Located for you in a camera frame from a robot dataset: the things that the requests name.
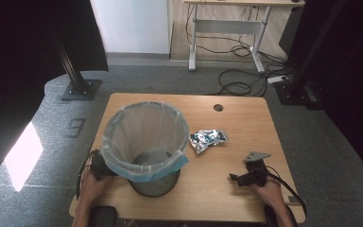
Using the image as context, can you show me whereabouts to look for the black curtain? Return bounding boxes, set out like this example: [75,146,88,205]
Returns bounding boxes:
[287,0,363,187]
[0,0,110,190]

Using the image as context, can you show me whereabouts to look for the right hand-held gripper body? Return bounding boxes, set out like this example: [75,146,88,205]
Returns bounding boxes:
[237,151,272,188]

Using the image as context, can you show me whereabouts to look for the left hand-held gripper cable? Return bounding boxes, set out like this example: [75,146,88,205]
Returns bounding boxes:
[76,149,98,201]

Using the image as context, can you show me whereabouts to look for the black metal stand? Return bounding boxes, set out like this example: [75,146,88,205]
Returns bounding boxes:
[273,0,348,107]
[47,27,103,102]

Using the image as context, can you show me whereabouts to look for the person's left hand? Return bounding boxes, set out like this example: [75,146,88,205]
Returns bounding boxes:
[78,169,114,207]

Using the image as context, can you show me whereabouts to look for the trash bin with plastic liner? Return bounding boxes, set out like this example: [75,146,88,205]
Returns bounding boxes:
[100,100,190,183]

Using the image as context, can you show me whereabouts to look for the white power strip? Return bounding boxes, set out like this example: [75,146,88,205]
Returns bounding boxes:
[267,75,289,85]

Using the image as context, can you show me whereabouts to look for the grey mesh waste bin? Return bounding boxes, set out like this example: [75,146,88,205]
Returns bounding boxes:
[128,148,182,199]

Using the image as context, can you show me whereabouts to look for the person's right hand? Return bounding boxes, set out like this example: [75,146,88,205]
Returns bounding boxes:
[251,178,286,210]

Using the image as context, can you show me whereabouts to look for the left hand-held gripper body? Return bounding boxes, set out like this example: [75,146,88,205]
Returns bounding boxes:
[89,148,118,182]

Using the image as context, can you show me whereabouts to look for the silver foil wrapper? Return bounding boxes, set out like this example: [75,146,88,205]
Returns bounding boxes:
[188,129,230,155]

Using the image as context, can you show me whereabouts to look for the black floor cables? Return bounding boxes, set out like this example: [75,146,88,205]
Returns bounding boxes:
[184,4,297,97]

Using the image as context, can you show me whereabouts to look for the white-legged wooden desk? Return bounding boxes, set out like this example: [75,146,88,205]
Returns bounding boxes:
[182,0,306,74]

